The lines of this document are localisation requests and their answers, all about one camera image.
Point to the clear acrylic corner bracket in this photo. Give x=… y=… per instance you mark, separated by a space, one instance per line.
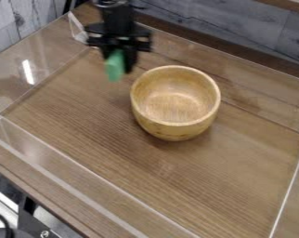
x=78 y=34

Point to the round wooden bowl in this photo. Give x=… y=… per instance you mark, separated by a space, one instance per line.
x=174 y=102

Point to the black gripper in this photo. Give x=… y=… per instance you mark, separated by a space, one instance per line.
x=118 y=31

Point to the green rectangular stick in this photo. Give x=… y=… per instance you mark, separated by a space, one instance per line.
x=114 y=65

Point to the black table leg bracket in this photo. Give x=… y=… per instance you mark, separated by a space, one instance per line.
x=27 y=223

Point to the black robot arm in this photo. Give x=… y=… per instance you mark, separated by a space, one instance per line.
x=111 y=2

